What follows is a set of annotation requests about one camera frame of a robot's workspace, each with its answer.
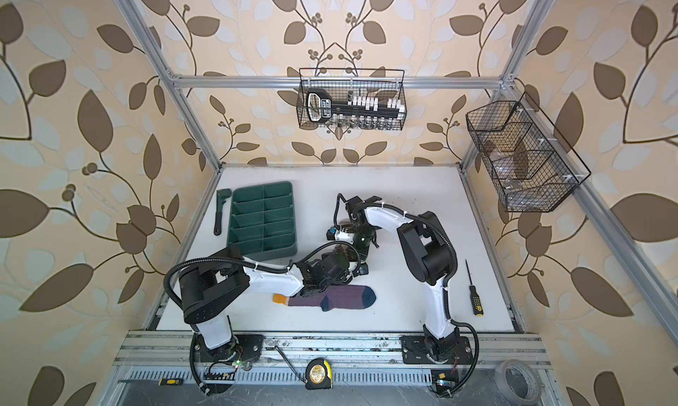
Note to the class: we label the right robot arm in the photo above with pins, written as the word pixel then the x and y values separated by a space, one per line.
pixel 428 254

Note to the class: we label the wire basket right wall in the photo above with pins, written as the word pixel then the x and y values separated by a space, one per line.
pixel 531 164

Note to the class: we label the yellow black screwdriver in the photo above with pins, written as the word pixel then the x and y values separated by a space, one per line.
pixel 476 303
pixel 171 382

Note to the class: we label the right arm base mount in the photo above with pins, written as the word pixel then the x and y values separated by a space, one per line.
pixel 450 352

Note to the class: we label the green handled tool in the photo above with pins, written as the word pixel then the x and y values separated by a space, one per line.
pixel 221 197

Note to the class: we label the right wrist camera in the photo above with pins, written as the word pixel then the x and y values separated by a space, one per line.
pixel 330 235

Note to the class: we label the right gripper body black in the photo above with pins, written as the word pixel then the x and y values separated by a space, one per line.
pixel 362 239

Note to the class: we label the wire basket wall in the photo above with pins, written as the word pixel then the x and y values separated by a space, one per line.
pixel 381 82
pixel 531 164

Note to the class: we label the clear tape roll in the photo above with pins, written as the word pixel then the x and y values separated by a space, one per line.
pixel 518 382

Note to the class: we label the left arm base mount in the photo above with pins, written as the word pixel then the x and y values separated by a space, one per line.
pixel 233 350

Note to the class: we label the aluminium frame rail front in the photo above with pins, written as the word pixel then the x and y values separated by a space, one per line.
pixel 278 358

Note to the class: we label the purple striped sock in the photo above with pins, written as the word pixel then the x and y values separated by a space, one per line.
pixel 348 297

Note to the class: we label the wire basket back wall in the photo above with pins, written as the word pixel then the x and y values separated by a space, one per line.
pixel 381 82

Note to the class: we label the black socket set rail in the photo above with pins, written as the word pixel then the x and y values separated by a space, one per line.
pixel 351 109

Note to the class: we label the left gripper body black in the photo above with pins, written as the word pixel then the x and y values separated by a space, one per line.
pixel 340 281

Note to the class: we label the yellow black tape measure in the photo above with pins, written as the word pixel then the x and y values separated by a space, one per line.
pixel 318 375

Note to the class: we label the brown argyle sock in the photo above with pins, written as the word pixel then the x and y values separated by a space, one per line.
pixel 346 232

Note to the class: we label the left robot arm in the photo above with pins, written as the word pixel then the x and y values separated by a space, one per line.
pixel 204 288

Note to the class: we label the green divided organizer tray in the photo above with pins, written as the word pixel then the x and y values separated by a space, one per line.
pixel 262 223

